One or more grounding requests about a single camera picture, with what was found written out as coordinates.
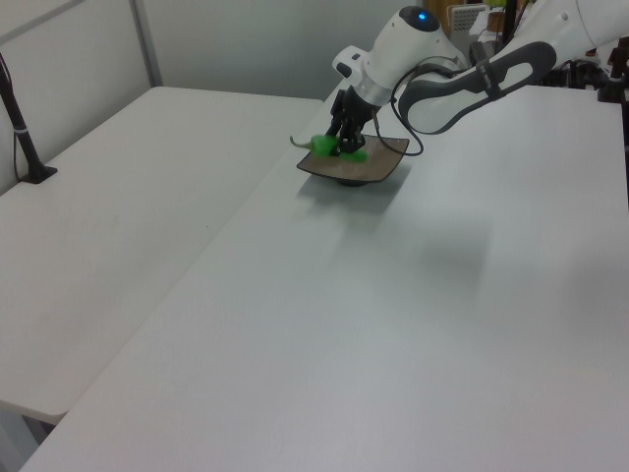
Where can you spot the black pole with foot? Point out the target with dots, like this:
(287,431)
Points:
(22,133)

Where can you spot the dark stand at table edge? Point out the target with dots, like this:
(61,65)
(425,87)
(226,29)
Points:
(614,83)

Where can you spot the square brown ceramic plate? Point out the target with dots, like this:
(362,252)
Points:
(381,164)

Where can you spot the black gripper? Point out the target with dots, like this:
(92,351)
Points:
(356,105)

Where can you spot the white perforated box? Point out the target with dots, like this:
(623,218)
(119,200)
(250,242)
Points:
(464,19)

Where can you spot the grey partition post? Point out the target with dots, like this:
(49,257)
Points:
(147,44)

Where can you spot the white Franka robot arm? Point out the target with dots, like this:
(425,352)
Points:
(410,44)

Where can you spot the thin black upright pole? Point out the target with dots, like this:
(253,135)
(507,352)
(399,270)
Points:
(510,22)

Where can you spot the green chili pepper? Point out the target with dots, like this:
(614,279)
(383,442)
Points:
(322,144)

